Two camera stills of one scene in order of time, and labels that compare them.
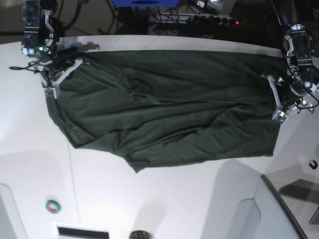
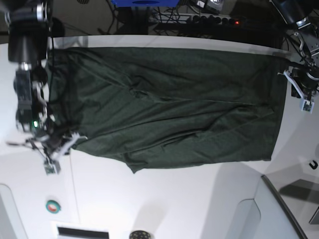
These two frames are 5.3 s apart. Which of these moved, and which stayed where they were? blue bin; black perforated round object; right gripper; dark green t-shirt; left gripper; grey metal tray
Moved: right gripper; left gripper
Stayed: grey metal tray; black perforated round object; dark green t-shirt; blue bin
